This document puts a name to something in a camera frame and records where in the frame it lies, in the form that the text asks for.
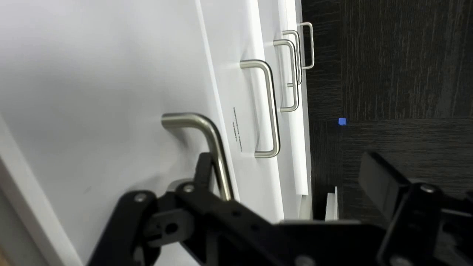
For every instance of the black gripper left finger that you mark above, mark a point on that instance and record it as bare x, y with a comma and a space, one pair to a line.
212, 230

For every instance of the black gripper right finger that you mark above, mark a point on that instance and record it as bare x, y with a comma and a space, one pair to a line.
419, 213

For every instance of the steel top drawer handle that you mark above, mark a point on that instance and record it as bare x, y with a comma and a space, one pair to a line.
213, 145

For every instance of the steel drawer handle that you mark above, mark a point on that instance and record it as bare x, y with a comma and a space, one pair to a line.
271, 97
292, 40
213, 145

